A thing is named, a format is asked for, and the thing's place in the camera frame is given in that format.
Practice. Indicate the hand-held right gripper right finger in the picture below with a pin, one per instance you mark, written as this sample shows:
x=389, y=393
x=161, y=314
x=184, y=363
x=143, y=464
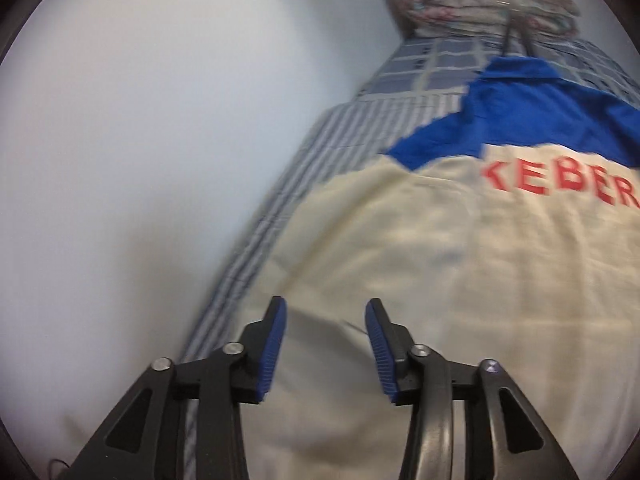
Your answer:
x=380, y=355

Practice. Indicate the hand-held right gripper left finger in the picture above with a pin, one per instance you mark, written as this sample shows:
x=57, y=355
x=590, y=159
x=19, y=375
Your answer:
x=272, y=350

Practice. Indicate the blue and beige work jacket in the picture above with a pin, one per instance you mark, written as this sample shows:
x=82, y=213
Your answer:
x=450, y=260

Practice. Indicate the blue striped quilted blanket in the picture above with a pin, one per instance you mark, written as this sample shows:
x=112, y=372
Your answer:
x=320, y=160

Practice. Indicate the blue checked bed sheet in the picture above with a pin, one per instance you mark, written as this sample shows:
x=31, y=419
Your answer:
x=440, y=65

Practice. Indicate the black tripod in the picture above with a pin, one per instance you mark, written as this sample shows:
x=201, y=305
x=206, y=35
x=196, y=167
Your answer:
x=507, y=35

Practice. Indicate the stack of folded floral quilts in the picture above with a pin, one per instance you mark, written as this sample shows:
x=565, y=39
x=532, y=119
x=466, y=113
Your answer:
x=430, y=0

